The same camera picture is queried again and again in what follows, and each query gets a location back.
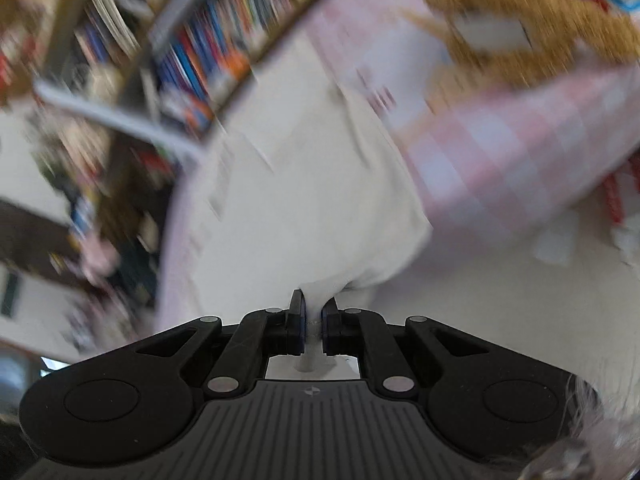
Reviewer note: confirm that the white fuzzy fluff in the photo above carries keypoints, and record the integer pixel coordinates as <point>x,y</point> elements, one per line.
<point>600,440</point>

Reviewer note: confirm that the cream T-shirt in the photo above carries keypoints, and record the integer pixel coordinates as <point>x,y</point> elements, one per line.
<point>310,200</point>

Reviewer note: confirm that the pink checked desk mat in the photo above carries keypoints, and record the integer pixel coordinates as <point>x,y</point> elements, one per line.
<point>500,160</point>

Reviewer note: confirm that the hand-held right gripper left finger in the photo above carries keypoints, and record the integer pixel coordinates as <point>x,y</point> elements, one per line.
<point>298,320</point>

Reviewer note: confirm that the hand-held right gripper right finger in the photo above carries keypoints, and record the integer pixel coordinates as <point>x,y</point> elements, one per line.
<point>327,325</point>

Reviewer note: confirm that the brown fuzzy toy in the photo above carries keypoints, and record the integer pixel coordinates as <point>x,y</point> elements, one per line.
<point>550,5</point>

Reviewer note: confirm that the white and wood bookshelf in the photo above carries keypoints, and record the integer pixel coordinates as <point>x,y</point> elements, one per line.
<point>115,120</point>

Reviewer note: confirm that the row of colourful books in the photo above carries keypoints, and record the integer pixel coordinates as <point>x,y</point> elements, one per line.
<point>200,75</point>

